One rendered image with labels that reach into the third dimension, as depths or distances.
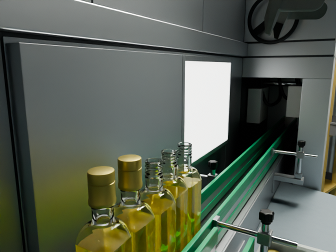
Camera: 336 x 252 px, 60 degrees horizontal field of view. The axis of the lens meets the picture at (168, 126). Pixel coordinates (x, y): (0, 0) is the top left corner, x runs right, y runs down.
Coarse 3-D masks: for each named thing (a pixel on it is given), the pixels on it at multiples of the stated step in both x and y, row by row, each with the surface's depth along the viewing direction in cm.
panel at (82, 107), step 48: (48, 48) 42; (96, 48) 50; (48, 96) 43; (96, 96) 51; (144, 96) 64; (48, 144) 44; (96, 144) 52; (144, 144) 66; (48, 192) 44; (48, 240) 45
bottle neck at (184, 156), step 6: (180, 144) 56; (186, 144) 58; (180, 150) 56; (186, 150) 56; (180, 156) 56; (186, 156) 56; (180, 162) 56; (186, 162) 56; (180, 168) 56; (186, 168) 56
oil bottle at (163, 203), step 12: (144, 192) 47; (156, 192) 46; (168, 192) 47; (156, 204) 45; (168, 204) 47; (156, 216) 45; (168, 216) 47; (156, 228) 45; (168, 228) 47; (156, 240) 46; (168, 240) 48
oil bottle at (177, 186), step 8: (168, 184) 51; (176, 184) 51; (184, 184) 53; (176, 192) 50; (184, 192) 53; (176, 200) 50; (184, 200) 53; (176, 208) 51; (184, 208) 53; (176, 216) 51; (184, 216) 54; (176, 224) 51; (184, 224) 54; (176, 232) 52; (184, 232) 55; (176, 240) 52; (184, 240) 55; (176, 248) 52
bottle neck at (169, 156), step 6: (162, 150) 52; (168, 150) 53; (174, 150) 52; (162, 156) 51; (168, 156) 51; (174, 156) 51; (168, 162) 51; (174, 162) 51; (168, 168) 51; (174, 168) 51; (168, 174) 51; (174, 174) 52
